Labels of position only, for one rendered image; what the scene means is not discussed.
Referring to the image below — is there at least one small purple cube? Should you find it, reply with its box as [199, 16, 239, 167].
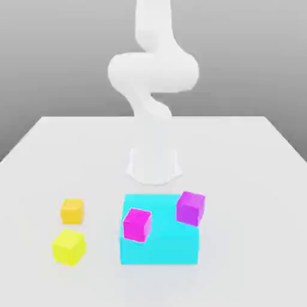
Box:
[176, 191, 206, 228]

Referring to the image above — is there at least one small orange cube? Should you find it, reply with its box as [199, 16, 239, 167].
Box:
[60, 198, 85, 225]

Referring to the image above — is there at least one small magenta cube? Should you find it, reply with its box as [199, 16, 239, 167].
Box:
[122, 207, 153, 243]

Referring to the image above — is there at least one small yellow cube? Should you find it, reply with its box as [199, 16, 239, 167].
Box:
[51, 228, 87, 267]

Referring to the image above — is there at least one large cyan box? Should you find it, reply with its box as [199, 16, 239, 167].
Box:
[119, 193, 200, 266]

